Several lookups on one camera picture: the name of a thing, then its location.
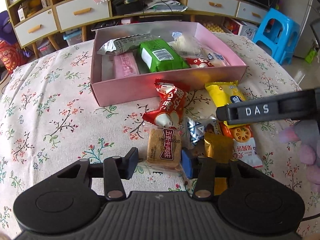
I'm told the brown beef cracker pack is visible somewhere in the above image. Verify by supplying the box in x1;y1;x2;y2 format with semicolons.
146;128;182;169

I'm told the yellow snack bag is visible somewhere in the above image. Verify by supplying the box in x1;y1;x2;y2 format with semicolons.
205;80;246;107

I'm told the green snack pack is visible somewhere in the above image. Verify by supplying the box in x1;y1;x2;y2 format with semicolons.
138;38;190;73

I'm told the gold foil snack packet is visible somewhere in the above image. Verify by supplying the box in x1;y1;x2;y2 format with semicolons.
204;132;234;196

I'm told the blue triangle snack packet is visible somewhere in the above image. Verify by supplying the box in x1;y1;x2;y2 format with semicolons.
185;115;222;147

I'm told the orange white biscuit pack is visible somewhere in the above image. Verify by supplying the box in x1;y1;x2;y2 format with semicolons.
219;122;263;168

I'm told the red candy snack bag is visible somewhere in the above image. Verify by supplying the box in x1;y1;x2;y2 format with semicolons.
142;79;190;129

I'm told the blue plastic stool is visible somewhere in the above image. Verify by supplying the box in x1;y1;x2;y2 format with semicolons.
253;8;300;65

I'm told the floral tablecloth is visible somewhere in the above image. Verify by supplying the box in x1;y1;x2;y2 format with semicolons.
1;33;319;239

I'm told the red snack in box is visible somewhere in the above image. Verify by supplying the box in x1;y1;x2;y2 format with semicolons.
185;58;214;68

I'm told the white printed carton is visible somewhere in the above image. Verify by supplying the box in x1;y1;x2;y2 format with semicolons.
223;17;258;40

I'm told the yellow egg tray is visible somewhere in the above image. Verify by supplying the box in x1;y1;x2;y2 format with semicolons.
201;21;225;33

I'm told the clear white snack bag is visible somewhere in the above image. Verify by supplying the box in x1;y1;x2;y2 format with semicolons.
168;31;202;58

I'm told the pink snack pack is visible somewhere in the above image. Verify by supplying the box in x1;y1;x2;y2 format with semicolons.
113;52;139;79

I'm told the pink cardboard box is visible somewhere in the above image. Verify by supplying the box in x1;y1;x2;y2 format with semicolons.
90;21;249;107

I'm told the silver green snack bag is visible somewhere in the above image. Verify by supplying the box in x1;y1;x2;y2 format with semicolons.
97;34;157;56

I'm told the clear storage bin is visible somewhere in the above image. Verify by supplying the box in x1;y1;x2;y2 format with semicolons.
63;28;82;46

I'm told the red lantern bag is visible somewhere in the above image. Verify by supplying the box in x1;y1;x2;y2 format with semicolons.
0;40;28;74

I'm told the wooden tv cabinet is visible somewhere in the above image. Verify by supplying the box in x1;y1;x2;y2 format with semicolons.
5;0;267;48

